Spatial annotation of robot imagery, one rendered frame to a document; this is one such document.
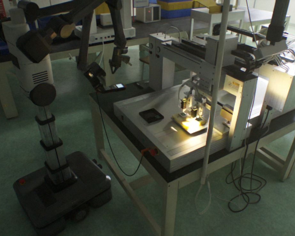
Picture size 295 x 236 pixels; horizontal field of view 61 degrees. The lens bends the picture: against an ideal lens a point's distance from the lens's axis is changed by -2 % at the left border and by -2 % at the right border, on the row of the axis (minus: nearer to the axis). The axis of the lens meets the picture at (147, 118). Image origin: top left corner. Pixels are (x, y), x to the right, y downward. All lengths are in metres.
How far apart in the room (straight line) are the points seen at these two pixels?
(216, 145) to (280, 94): 0.48
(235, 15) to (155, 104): 2.75
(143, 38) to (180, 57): 2.17
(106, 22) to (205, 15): 1.42
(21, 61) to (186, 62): 0.99
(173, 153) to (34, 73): 0.90
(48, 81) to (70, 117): 1.83
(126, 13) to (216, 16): 1.28
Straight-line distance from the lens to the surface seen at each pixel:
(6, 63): 3.41
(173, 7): 5.26
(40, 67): 1.58
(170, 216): 1.65
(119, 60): 1.95
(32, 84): 1.61
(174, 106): 1.83
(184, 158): 1.44
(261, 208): 2.42
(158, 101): 1.88
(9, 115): 3.68
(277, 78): 1.66
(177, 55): 1.81
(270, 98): 1.72
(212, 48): 1.40
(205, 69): 1.45
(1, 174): 2.86
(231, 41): 1.45
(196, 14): 4.19
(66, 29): 1.43
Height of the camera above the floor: 1.77
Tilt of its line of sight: 33 degrees down
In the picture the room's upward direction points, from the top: straight up
